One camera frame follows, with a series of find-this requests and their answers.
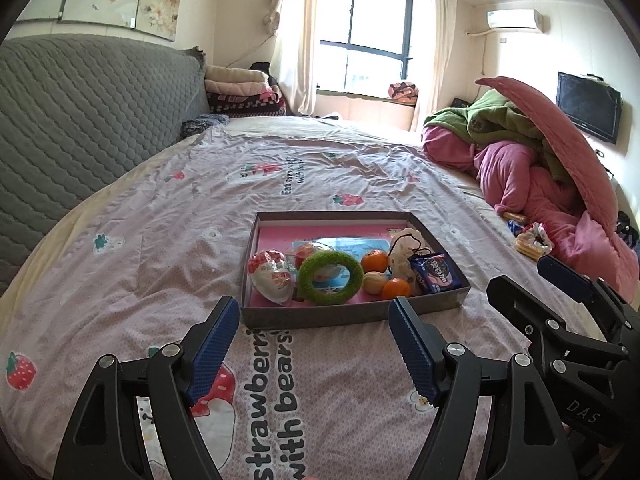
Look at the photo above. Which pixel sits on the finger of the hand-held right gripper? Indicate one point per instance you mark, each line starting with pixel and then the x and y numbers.
pixel 562 276
pixel 540 325

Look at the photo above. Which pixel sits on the cream curtain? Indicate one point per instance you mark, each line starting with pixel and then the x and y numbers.
pixel 437 60
pixel 297 45

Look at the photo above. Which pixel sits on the pink folded blanket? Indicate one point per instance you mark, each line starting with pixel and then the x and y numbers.
pixel 240 88

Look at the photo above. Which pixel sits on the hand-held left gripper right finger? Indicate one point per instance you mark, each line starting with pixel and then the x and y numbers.
pixel 412 355

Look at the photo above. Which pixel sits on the dark patterned cloth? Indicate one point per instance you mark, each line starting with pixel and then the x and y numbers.
pixel 202 125

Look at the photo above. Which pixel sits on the red and white toy egg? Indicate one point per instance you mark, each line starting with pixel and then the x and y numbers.
pixel 272 275

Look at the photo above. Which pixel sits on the green blanket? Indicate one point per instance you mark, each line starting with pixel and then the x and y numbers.
pixel 505 120

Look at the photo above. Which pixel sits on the grey quilted headboard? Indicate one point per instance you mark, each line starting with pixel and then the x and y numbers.
pixel 75 110

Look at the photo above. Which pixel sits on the small blue wrapper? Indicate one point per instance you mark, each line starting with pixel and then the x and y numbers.
pixel 515 226

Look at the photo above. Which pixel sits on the floral wall panel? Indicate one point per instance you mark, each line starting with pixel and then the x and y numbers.
pixel 125 0

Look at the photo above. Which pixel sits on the white plush toy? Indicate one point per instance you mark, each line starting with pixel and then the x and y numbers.
pixel 405 260

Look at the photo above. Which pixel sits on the white air conditioner pipe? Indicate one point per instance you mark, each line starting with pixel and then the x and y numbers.
pixel 479 33

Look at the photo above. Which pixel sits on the dark checked folded blanket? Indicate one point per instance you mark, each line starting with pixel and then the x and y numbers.
pixel 250 105

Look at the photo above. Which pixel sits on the brown egg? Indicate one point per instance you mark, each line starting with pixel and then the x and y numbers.
pixel 374 283

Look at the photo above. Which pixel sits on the pink quilt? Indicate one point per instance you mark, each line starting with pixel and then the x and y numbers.
pixel 505 170

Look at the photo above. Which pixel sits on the cream folded blanket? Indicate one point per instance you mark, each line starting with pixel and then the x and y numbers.
pixel 235 74

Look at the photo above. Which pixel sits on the black wall television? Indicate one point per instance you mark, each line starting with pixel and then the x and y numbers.
pixel 587 105

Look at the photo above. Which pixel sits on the blue and white toy egg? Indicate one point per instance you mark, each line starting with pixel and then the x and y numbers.
pixel 307 250

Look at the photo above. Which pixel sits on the patterned snack packet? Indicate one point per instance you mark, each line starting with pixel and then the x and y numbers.
pixel 542 237

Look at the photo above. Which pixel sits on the grey shallow cardboard box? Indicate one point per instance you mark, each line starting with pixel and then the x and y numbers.
pixel 325 316

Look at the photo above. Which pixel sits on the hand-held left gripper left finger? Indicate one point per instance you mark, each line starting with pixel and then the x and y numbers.
pixel 215 350

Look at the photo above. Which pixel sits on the blue cookie packet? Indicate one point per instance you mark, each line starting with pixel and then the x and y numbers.
pixel 435 274

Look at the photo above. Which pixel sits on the black framed window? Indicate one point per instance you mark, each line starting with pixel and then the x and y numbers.
pixel 367 50

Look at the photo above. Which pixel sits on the black cloth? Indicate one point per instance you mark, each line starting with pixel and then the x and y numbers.
pixel 261 69

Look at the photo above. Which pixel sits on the orange mandarin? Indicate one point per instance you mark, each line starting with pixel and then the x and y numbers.
pixel 396 288
pixel 375 261

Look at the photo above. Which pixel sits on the small orange snack stick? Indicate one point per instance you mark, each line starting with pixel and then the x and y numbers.
pixel 513 216

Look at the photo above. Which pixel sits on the white air conditioner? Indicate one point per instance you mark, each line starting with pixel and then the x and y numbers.
pixel 515 20

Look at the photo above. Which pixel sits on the strawberry print bedsheet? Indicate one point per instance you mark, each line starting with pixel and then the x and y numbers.
pixel 175 230

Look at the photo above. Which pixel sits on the long pink quilted cushion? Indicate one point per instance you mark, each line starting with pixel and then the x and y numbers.
pixel 565 145

